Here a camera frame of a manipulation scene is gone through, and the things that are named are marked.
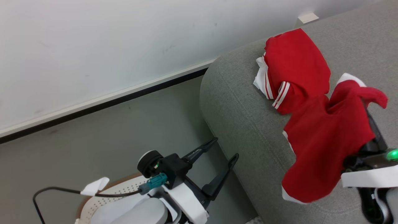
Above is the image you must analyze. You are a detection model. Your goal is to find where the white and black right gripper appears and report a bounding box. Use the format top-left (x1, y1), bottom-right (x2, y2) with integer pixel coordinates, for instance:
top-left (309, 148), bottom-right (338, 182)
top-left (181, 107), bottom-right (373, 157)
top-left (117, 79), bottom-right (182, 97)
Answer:
top-left (340, 108), bottom-right (398, 189)

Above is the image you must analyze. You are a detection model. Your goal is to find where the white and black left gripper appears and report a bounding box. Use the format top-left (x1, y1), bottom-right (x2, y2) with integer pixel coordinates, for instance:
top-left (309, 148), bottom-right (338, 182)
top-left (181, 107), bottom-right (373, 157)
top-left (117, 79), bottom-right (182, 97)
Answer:
top-left (162, 138), bottom-right (239, 224)

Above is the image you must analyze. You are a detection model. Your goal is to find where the red shirt with white trim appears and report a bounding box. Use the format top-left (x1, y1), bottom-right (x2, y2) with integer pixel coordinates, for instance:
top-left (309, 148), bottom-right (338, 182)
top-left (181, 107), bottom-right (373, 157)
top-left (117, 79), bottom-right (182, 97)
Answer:
top-left (253, 28), bottom-right (388, 205)

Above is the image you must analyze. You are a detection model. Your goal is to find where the grey fabric sofa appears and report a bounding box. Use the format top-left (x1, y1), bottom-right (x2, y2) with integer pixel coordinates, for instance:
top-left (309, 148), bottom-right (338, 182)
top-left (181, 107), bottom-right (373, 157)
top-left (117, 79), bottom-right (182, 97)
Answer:
top-left (199, 0), bottom-right (398, 224)

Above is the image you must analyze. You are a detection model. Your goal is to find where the white laundry basket brown rim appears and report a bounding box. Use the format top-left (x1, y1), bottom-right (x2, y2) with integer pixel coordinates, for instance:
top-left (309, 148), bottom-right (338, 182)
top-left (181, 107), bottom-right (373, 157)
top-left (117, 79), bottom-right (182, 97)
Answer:
top-left (74, 172), bottom-right (174, 224)

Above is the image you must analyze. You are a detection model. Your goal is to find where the white and black baseboard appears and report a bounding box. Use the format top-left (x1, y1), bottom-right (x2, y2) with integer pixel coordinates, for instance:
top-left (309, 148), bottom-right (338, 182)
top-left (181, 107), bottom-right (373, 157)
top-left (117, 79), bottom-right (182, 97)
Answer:
top-left (0, 58), bottom-right (218, 144)

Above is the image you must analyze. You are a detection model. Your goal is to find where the teal cable connector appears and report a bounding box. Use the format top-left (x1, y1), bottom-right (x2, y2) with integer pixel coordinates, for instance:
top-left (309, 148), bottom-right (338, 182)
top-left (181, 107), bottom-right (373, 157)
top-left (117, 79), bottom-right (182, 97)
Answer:
top-left (138, 173), bottom-right (169, 195)

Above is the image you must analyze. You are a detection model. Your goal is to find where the white cable tag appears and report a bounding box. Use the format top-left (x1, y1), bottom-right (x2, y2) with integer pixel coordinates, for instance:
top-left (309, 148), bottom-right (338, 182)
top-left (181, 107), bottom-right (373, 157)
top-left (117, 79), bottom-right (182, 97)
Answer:
top-left (80, 177), bottom-right (110, 197)

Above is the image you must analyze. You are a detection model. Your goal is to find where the white wall box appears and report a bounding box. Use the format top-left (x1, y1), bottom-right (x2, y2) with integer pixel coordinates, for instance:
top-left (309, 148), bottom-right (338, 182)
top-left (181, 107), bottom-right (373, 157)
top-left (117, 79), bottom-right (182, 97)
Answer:
top-left (297, 12), bottom-right (320, 25)

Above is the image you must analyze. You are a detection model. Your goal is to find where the thin black cable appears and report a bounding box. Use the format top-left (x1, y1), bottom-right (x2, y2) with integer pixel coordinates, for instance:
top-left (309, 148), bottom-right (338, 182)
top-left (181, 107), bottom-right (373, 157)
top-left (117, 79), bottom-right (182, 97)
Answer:
top-left (32, 186), bottom-right (143, 224)

